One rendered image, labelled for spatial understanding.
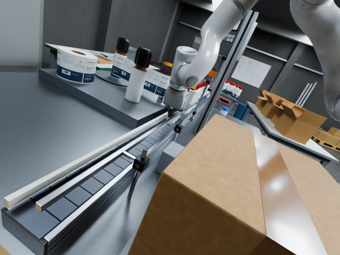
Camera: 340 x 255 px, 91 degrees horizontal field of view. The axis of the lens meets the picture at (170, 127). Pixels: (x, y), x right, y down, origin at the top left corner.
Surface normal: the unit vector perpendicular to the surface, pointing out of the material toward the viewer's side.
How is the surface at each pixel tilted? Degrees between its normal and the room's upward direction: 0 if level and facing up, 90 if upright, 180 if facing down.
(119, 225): 0
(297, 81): 90
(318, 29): 89
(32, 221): 0
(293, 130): 90
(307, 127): 90
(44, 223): 0
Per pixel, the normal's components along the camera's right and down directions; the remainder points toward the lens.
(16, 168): 0.33, -0.85
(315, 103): -0.29, 0.31
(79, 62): 0.43, 0.51
